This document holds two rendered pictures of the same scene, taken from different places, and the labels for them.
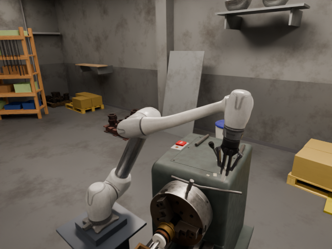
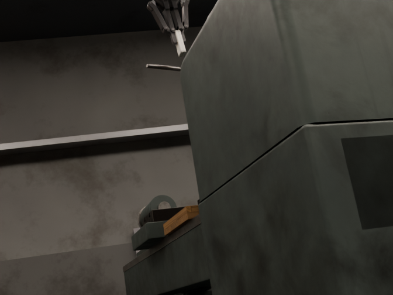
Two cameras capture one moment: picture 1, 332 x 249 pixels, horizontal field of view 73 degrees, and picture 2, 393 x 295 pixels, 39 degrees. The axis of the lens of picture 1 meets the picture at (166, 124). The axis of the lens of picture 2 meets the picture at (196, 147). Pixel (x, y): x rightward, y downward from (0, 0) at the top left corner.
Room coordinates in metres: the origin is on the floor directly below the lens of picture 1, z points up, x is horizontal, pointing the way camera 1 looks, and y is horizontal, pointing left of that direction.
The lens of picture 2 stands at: (1.85, -1.38, 0.61)
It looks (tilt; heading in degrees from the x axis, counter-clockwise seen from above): 16 degrees up; 129
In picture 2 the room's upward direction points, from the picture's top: 9 degrees counter-clockwise
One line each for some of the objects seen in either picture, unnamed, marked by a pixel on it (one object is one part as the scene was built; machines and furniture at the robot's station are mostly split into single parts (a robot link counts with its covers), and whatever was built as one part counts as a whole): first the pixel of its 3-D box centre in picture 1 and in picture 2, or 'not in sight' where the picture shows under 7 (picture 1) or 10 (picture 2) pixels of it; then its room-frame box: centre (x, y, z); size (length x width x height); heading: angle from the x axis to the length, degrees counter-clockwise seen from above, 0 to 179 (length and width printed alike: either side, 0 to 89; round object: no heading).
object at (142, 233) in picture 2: not in sight; (204, 229); (0.46, 0.29, 0.89); 0.53 x 0.30 x 0.06; 59
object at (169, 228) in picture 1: (165, 232); not in sight; (0.84, 0.01, 1.08); 0.09 x 0.09 x 0.09; 59
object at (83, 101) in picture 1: (83, 102); not in sight; (7.11, 2.63, 0.21); 1.14 x 0.78 x 0.41; 49
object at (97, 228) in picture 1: (98, 218); not in sight; (1.23, 0.47, 0.83); 0.22 x 0.18 x 0.06; 139
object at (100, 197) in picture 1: (99, 198); not in sight; (1.25, 0.45, 0.97); 0.18 x 0.16 x 0.22; 155
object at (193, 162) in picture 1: (204, 179); (319, 83); (1.32, -0.25, 1.06); 0.59 x 0.48 x 0.39; 149
